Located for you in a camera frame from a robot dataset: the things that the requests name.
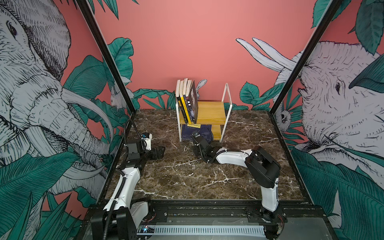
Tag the white slotted cable duct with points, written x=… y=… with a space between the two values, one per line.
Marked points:
x=197 y=230

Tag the purple portrait cover book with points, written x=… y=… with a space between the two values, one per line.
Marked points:
x=187 y=100

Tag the black corner frame post left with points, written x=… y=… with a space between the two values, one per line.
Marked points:
x=97 y=34

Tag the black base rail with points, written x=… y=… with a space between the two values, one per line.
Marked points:
x=161 y=211

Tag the black book with gold title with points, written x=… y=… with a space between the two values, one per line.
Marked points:
x=178 y=97

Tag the dark wolf eye book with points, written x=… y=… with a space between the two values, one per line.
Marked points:
x=194 y=101

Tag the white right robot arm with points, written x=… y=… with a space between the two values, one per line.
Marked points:
x=262 y=166

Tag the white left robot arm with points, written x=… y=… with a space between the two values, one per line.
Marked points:
x=119 y=214

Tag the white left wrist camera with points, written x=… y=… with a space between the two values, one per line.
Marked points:
x=147 y=138

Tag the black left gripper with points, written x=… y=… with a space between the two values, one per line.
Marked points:
x=159 y=153

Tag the white wooden book rack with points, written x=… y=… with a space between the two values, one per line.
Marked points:
x=211 y=113

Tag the yellow cartoon cover book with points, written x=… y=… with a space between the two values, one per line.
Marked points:
x=183 y=87

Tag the black corner frame post right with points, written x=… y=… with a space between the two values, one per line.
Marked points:
x=325 y=20

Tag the black corner frame post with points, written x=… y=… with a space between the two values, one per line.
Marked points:
x=325 y=20
x=97 y=34

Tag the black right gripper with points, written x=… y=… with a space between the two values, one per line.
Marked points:
x=195 y=148

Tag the blue book yellow label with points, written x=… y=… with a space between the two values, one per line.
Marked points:
x=204 y=130

